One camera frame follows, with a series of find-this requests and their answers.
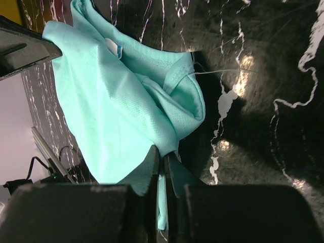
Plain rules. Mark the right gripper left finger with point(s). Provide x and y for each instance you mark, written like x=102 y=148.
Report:
x=84 y=212

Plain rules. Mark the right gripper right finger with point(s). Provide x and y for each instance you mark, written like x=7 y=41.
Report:
x=234 y=213

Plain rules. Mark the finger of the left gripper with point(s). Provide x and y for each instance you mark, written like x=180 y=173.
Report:
x=22 y=49

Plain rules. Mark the teal t-shirt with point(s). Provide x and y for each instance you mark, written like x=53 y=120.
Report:
x=120 y=97

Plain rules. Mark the yellow plastic bin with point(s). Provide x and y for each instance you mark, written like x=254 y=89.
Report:
x=10 y=9

